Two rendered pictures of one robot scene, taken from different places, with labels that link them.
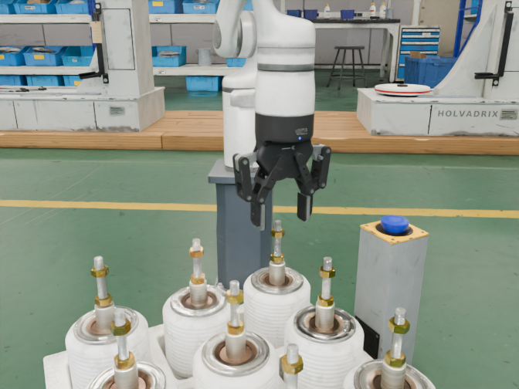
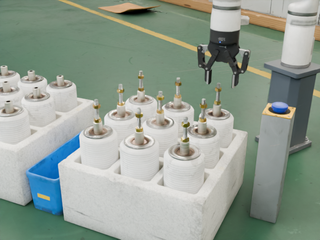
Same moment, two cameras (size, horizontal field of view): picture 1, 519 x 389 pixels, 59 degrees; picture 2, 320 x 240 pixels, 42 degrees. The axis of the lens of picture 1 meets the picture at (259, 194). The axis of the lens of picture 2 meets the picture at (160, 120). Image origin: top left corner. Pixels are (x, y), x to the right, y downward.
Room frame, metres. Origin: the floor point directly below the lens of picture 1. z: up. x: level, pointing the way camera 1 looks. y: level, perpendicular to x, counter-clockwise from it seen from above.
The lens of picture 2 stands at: (-0.19, -0.77, 0.73)
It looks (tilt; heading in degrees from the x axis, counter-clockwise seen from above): 25 degrees down; 52
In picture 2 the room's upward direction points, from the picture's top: straight up
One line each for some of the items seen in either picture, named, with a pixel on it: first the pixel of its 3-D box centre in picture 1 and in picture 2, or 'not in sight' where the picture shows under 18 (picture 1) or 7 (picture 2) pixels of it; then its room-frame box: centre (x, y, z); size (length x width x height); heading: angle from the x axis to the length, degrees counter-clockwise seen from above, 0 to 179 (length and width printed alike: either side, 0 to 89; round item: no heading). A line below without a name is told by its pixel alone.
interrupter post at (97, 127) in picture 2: not in sight; (97, 127); (0.27, 0.08, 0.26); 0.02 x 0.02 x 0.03
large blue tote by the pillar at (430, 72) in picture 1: (429, 76); not in sight; (4.90, -1.75, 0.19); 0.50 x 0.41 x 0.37; 1
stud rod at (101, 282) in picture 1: (101, 286); (141, 83); (0.48, 0.19, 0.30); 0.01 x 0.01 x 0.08
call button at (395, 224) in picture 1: (394, 225); (279, 108); (0.62, -0.20, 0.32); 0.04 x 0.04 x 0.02
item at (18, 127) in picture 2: not in sight; (14, 139); (0.13, 0.34, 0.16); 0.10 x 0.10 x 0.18
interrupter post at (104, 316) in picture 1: (105, 316); (141, 95); (0.48, 0.19, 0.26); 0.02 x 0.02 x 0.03
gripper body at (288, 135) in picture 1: (283, 142); (224, 43); (0.59, -0.03, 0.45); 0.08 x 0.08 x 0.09
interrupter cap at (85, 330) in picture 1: (106, 325); (141, 100); (0.48, 0.19, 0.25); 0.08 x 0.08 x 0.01
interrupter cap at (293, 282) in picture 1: (276, 280); (216, 114); (0.58, -0.03, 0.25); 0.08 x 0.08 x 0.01
